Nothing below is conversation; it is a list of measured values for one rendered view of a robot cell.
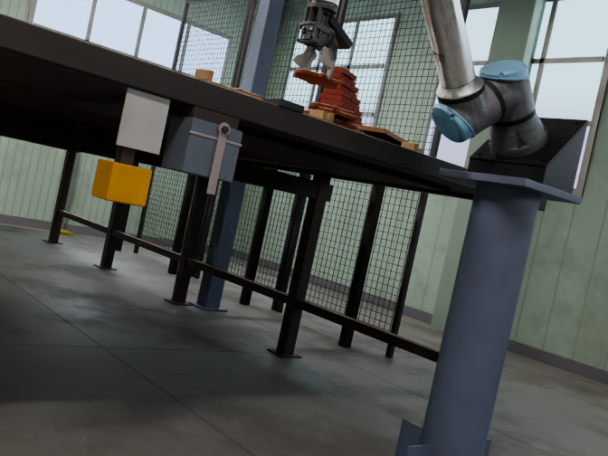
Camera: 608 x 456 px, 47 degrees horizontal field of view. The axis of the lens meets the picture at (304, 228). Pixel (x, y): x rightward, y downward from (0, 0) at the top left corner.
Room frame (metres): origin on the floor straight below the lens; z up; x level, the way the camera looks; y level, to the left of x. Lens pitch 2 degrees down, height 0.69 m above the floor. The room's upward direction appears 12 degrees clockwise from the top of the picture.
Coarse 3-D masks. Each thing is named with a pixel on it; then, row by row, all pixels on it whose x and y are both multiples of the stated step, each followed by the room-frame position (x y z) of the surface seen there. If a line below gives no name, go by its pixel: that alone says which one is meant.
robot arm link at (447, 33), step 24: (432, 0) 1.56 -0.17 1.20; (456, 0) 1.57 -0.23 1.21; (432, 24) 1.60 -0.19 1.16; (456, 24) 1.59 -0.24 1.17; (432, 48) 1.64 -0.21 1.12; (456, 48) 1.61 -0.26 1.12; (456, 72) 1.64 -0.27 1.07; (456, 96) 1.66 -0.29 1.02; (480, 96) 1.68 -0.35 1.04; (456, 120) 1.67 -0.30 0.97; (480, 120) 1.70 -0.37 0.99
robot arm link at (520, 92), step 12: (504, 60) 1.79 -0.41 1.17; (480, 72) 1.75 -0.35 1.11; (492, 72) 1.72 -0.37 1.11; (504, 72) 1.71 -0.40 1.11; (516, 72) 1.71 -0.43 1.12; (492, 84) 1.72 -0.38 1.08; (504, 84) 1.72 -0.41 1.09; (516, 84) 1.72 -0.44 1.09; (528, 84) 1.74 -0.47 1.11; (504, 96) 1.71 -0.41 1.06; (516, 96) 1.73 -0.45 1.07; (528, 96) 1.75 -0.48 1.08; (504, 108) 1.72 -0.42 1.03; (516, 108) 1.75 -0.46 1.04; (528, 108) 1.76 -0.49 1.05; (504, 120) 1.77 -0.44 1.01
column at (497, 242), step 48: (480, 192) 1.83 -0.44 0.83; (528, 192) 1.78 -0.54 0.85; (480, 240) 1.80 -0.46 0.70; (528, 240) 1.81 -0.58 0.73; (480, 288) 1.78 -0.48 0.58; (480, 336) 1.78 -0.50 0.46; (432, 384) 1.86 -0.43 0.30; (480, 384) 1.78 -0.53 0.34; (432, 432) 1.81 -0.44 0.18; (480, 432) 1.79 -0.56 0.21
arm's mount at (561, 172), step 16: (560, 128) 1.85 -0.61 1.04; (576, 128) 1.82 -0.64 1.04; (560, 144) 1.79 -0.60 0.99; (576, 144) 1.82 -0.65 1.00; (480, 160) 1.87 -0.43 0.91; (496, 160) 1.83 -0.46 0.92; (512, 160) 1.80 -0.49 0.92; (528, 160) 1.77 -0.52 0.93; (544, 160) 1.75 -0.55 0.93; (560, 160) 1.77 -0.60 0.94; (576, 160) 1.83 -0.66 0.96; (528, 176) 1.76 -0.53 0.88; (544, 176) 1.73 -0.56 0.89; (560, 176) 1.79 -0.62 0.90
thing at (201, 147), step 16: (176, 112) 1.57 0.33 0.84; (192, 112) 1.52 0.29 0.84; (208, 112) 1.54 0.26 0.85; (176, 128) 1.54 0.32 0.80; (192, 128) 1.50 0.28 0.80; (208, 128) 1.52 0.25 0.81; (224, 128) 1.54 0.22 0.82; (176, 144) 1.53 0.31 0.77; (192, 144) 1.50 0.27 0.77; (208, 144) 1.53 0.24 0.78; (224, 144) 1.55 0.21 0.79; (240, 144) 1.58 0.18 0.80; (176, 160) 1.52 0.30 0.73; (192, 160) 1.51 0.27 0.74; (208, 160) 1.54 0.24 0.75; (224, 160) 1.56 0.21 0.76; (208, 176) 1.54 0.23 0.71; (224, 176) 1.57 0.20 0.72; (208, 192) 1.54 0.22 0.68
